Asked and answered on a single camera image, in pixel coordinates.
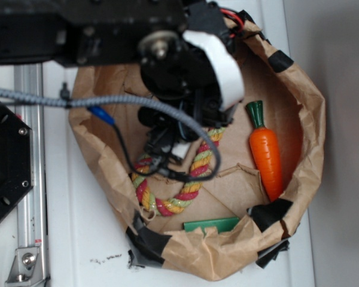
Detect metal corner bracket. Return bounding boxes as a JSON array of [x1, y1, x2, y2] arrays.
[[5, 247, 42, 286]]

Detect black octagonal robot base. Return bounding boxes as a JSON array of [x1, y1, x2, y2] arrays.
[[0, 102, 32, 223]]

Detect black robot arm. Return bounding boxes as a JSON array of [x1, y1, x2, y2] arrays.
[[0, 1, 244, 141]]

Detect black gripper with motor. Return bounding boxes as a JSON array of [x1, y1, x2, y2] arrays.
[[136, 0, 246, 144]]

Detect brown paper bag tray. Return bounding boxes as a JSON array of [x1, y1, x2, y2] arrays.
[[69, 11, 326, 281]]

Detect green plastic block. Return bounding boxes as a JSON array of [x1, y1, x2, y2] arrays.
[[183, 217, 239, 233]]

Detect aluminium extrusion rail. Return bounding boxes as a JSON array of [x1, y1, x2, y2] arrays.
[[4, 64, 50, 287]]

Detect colourful braided rope toy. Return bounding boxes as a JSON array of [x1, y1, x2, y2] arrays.
[[131, 141, 214, 216]]

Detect orange plastic toy carrot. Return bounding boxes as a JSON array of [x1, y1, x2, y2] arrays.
[[246, 100, 283, 201]]

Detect grey braided cable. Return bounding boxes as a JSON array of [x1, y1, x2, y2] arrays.
[[0, 86, 222, 183]]

